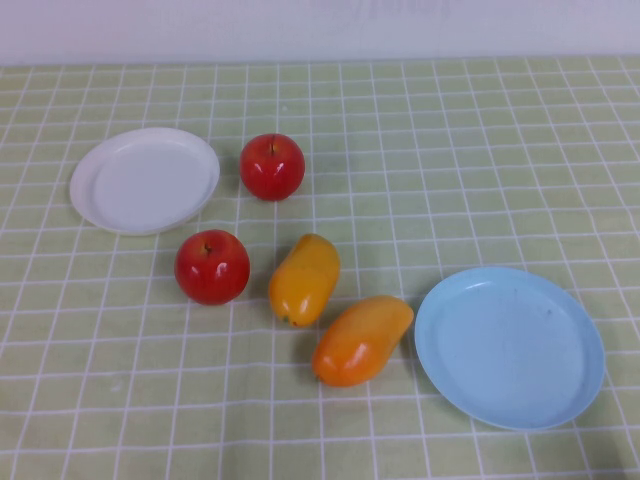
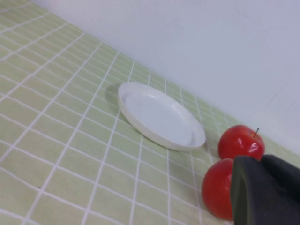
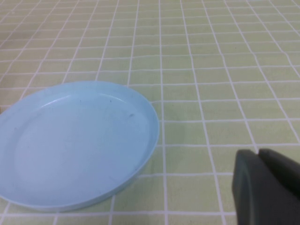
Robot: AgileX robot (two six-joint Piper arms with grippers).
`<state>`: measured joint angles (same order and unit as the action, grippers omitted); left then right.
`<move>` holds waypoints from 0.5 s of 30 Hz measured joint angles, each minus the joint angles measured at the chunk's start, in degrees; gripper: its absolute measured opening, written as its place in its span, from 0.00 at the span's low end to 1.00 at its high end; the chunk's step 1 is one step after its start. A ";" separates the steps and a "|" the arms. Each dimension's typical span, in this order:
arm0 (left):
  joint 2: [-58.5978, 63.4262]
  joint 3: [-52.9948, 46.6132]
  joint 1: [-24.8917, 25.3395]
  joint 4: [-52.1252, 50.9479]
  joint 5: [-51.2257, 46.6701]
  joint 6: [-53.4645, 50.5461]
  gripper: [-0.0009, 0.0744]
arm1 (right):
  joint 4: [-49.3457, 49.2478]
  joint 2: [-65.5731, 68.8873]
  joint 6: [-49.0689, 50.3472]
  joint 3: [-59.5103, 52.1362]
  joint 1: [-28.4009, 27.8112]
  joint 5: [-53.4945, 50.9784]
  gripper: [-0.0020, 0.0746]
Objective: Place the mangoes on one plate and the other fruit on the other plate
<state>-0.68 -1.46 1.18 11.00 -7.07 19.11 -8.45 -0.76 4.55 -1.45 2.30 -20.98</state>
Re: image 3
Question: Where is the green checkered tablecloth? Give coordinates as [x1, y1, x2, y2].
[0, 0, 300, 225]

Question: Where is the light blue round plate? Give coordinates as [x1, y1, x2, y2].
[0, 80, 160, 213]

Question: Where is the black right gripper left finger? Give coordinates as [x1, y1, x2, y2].
[231, 149, 300, 225]

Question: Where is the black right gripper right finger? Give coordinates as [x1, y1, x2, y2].
[258, 148, 300, 204]

